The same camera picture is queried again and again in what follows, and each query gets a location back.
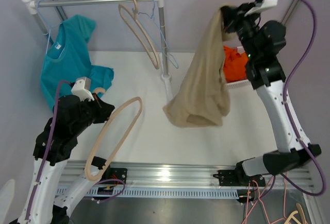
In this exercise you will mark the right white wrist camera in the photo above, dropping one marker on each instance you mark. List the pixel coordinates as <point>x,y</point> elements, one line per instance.
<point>261,6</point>

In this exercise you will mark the orange t shirt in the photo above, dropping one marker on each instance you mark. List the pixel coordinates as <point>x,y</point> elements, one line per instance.
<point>233,64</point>

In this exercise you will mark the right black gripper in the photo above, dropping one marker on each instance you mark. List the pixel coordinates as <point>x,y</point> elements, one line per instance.
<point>233,16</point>

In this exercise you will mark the white perforated plastic basket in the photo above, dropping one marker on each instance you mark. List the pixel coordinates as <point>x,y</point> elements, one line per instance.
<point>237,82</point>

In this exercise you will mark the beige t shirt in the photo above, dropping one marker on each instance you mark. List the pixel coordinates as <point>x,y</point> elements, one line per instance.
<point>203,98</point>

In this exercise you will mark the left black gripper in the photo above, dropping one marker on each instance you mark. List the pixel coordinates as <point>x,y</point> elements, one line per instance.
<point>104,109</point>

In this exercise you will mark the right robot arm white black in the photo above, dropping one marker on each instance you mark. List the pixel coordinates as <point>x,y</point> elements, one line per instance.
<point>265,73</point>

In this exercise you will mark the teal t shirt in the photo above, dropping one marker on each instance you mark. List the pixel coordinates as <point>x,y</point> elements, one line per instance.
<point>68,59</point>

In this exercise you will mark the aluminium mounting rail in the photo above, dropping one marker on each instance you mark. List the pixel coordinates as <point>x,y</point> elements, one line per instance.
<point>174,176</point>

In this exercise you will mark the beige hanger bottom right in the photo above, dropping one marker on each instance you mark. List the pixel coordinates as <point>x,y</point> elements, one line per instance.
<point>297,216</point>

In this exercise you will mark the beige wooden hanger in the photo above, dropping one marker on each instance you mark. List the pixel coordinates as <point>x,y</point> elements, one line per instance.
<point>112,136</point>
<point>130,18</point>

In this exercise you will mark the white slotted cable duct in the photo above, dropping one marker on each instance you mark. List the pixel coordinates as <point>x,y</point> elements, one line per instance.
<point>153,192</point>

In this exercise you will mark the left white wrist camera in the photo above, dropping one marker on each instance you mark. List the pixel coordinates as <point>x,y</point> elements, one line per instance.
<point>81,89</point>

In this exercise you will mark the metal clothes rack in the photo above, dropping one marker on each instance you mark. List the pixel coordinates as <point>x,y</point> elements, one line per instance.
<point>165,51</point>

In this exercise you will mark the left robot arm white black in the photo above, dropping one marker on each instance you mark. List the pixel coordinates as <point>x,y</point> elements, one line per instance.
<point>51,154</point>

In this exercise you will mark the pink wire hanger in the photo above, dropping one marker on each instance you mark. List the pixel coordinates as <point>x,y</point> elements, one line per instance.
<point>251,205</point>

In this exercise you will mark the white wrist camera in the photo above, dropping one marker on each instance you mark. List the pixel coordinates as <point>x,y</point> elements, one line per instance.
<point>261,6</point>
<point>81,89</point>

